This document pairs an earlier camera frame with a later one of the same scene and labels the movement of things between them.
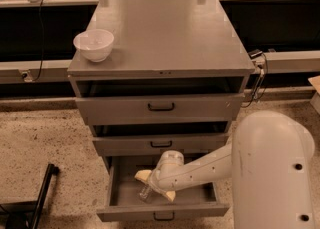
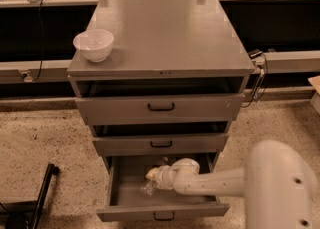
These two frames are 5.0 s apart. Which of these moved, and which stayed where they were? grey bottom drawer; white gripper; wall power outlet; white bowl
Moved: white gripper
Stayed: grey bottom drawer; white bowl; wall power outlet
